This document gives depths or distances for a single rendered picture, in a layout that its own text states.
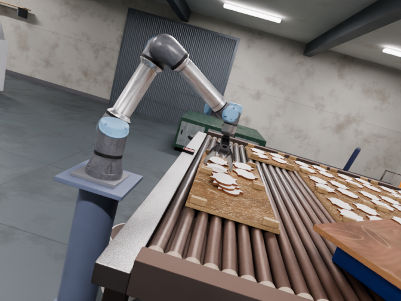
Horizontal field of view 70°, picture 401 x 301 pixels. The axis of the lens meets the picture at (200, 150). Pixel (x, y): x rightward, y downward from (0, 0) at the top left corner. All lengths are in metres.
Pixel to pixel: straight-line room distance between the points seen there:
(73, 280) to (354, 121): 8.22
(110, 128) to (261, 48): 7.35
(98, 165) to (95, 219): 0.23
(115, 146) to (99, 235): 0.39
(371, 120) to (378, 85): 0.91
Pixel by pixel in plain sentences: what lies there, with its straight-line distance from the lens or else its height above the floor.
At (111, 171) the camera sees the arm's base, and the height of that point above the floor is 0.92.
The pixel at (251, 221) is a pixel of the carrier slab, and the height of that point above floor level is 0.94.
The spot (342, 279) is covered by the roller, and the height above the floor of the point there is 0.92.
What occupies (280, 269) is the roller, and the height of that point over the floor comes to 0.92.
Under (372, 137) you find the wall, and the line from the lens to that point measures 9.16.
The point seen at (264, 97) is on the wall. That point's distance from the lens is 8.27.
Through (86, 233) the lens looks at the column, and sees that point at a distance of 1.32.
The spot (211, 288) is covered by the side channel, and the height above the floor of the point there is 0.94.
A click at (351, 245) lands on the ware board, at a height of 1.04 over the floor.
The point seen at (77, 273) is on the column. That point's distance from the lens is 1.43.
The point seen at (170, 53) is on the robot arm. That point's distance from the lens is 1.22.
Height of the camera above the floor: 1.35
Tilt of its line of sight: 13 degrees down
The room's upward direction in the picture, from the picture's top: 16 degrees clockwise
